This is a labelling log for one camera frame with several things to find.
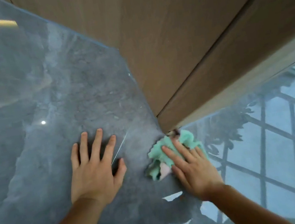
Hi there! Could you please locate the person's right hand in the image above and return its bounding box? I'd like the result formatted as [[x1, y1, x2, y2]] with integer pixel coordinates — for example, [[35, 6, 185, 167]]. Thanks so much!
[[160, 132, 228, 207]]

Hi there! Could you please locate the person's left hand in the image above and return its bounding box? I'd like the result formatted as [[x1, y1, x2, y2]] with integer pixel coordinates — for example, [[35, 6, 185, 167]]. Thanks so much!
[[60, 125, 133, 212]]

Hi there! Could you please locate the mint green cleaning cloth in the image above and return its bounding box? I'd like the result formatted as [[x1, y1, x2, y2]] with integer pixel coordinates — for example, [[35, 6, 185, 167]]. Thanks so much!
[[140, 126, 212, 183]]

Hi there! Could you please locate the brown wooden cabinet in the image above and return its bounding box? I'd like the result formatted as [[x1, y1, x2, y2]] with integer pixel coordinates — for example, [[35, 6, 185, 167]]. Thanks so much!
[[2, 0, 295, 157]]

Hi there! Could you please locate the person's right forearm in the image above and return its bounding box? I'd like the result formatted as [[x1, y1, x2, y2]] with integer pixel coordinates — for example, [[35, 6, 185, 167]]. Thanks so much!
[[205, 174, 293, 224]]

